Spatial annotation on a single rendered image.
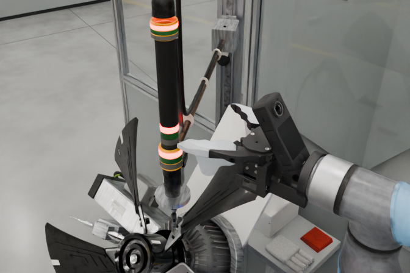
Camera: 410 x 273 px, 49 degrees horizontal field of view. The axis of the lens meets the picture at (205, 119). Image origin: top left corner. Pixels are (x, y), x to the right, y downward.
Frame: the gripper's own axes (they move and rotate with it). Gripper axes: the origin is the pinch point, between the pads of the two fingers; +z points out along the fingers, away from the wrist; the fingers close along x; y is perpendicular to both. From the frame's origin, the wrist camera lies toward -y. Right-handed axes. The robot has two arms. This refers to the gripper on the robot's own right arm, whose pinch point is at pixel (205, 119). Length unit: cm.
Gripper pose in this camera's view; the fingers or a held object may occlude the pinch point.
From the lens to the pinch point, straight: 74.2
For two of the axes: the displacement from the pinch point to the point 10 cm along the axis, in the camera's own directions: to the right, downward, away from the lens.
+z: -8.0, -3.3, 5.0
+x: 6.0, -4.3, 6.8
